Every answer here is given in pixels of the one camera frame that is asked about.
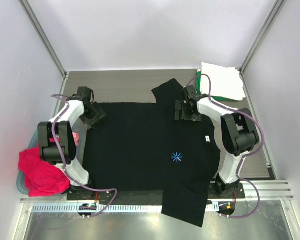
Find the folded green t-shirt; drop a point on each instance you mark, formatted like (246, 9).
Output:
(198, 83)

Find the black t-shirt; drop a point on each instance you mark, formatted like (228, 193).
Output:
(141, 147)

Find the left aluminium frame post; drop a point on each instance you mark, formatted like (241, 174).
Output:
(42, 35)

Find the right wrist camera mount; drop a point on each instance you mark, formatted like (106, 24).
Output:
(190, 93)

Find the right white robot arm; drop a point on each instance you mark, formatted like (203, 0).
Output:
(238, 130)

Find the aluminium frame post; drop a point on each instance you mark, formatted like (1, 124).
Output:
(267, 25)
(42, 35)

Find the red t-shirt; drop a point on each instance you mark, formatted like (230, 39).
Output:
(41, 178)

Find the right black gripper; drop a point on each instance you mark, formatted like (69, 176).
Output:
(180, 105)

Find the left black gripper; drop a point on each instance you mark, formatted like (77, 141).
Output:
(99, 115)

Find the slotted cable duct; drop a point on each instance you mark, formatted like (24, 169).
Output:
(89, 207)

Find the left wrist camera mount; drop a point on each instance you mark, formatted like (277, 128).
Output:
(84, 94)

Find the pink t-shirt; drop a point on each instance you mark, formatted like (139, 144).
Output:
(76, 137)

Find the blue plastic basket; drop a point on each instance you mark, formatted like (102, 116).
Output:
(20, 181)

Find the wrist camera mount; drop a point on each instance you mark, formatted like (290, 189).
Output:
(190, 93)
(84, 94)

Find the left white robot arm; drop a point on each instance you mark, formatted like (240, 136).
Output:
(55, 137)

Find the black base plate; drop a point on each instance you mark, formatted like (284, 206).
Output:
(148, 197)

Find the right aluminium frame post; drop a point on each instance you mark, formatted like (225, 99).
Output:
(267, 25)

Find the aluminium rail bracket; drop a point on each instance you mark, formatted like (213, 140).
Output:
(269, 190)

